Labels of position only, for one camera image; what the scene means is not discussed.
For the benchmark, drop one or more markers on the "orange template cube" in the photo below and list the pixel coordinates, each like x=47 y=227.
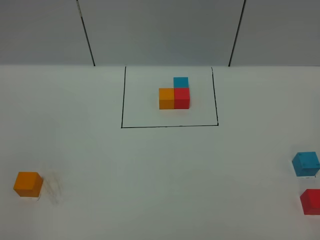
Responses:
x=166 y=98

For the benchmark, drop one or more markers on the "red template cube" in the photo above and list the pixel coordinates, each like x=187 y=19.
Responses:
x=182 y=98

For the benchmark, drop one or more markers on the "blue template cube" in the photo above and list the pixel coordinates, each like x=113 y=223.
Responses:
x=181 y=82

